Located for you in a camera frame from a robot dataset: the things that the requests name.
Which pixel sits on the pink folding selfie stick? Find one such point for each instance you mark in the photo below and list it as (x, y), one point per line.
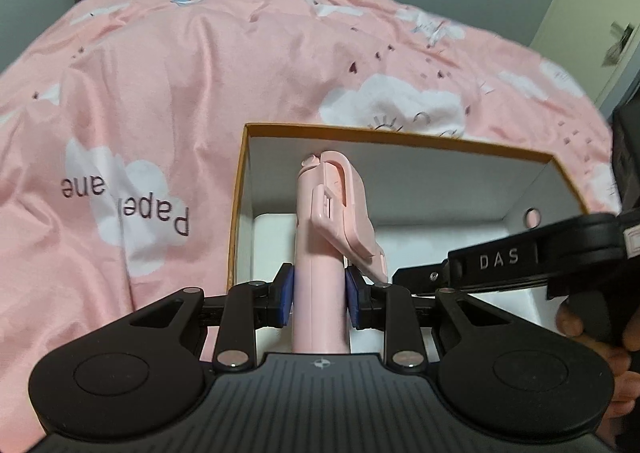
(315, 243)

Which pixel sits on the person's right hand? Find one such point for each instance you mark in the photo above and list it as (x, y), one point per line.
(570, 320)

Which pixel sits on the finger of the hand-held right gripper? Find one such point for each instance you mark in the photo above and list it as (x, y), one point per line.
(422, 278)

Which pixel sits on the pink cloud print blanket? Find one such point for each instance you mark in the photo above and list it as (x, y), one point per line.
(175, 83)

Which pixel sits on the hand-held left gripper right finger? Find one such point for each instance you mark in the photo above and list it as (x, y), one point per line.
(353, 299)

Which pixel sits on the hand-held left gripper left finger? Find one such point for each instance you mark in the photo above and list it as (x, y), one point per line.
(283, 294)

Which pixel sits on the small hanging charm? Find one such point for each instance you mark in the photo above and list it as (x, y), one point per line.
(614, 55)

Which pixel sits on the orange cardboard box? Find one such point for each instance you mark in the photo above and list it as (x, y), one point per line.
(400, 173)

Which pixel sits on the dark wardrobe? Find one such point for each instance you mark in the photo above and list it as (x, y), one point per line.
(629, 158)

